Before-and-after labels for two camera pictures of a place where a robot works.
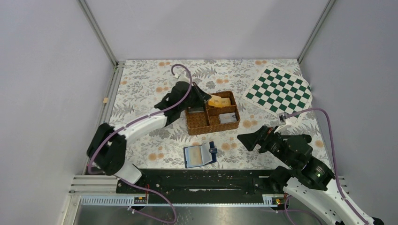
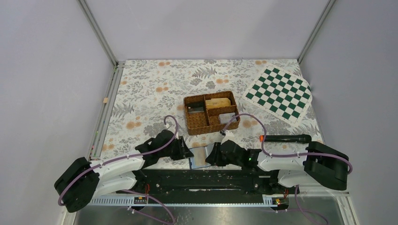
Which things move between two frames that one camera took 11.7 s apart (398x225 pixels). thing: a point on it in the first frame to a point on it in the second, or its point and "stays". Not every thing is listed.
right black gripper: (250, 139) to (214, 158)
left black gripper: (202, 97) to (183, 152)
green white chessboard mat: (278, 91) stays
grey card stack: (227, 117) stays
